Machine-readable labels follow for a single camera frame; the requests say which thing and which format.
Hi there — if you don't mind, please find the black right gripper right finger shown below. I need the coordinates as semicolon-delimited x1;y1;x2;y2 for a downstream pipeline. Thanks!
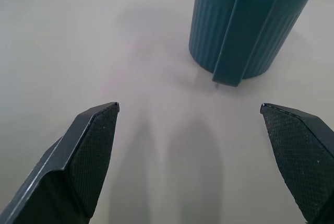
260;102;334;224

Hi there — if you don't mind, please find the dark teal ribbed mug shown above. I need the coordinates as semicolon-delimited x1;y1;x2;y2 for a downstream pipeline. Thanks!
188;0;324;88

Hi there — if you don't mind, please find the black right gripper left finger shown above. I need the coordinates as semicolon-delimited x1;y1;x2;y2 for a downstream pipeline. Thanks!
0;101;120;224

